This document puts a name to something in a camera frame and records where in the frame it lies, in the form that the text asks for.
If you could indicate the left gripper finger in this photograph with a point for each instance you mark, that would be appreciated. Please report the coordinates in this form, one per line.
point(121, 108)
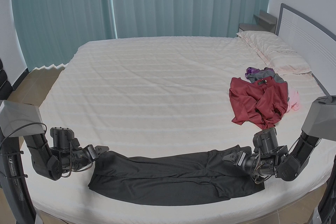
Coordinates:
point(101, 150)

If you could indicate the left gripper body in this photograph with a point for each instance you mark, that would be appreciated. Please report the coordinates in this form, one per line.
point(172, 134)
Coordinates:
point(90, 154)

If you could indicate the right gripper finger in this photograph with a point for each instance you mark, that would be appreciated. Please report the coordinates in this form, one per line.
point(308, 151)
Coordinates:
point(231, 157)

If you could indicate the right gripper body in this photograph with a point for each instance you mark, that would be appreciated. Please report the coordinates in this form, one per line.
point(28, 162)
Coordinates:
point(244, 160)

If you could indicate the black T-shirt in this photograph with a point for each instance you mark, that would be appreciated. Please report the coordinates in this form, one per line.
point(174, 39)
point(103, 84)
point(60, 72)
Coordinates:
point(157, 173)

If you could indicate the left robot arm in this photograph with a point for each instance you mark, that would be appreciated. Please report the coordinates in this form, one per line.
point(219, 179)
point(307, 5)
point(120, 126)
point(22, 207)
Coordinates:
point(39, 154)

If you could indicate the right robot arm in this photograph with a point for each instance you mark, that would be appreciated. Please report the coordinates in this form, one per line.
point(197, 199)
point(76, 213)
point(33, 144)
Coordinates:
point(317, 118)

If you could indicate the bed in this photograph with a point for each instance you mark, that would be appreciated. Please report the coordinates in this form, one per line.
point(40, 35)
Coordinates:
point(144, 86)

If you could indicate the dark red garment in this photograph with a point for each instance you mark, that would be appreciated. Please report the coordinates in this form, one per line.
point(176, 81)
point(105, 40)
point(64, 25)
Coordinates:
point(252, 102)

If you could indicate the pink garment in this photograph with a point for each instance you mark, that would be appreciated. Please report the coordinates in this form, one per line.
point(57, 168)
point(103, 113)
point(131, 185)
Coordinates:
point(293, 98)

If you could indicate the grey garment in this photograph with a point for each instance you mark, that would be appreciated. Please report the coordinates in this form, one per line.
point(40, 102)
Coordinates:
point(262, 74)

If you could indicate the purple garment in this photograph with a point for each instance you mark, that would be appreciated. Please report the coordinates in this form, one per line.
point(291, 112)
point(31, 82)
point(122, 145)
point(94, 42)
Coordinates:
point(250, 72)

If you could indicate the black padded sofa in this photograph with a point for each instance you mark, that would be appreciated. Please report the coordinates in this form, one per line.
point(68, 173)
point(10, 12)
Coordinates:
point(5, 81)

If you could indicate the cream pillow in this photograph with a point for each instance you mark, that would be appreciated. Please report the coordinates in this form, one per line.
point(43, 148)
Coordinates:
point(275, 52)

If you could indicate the grey bedside table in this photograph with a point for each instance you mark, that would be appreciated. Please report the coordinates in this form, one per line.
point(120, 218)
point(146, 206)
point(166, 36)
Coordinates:
point(250, 27)

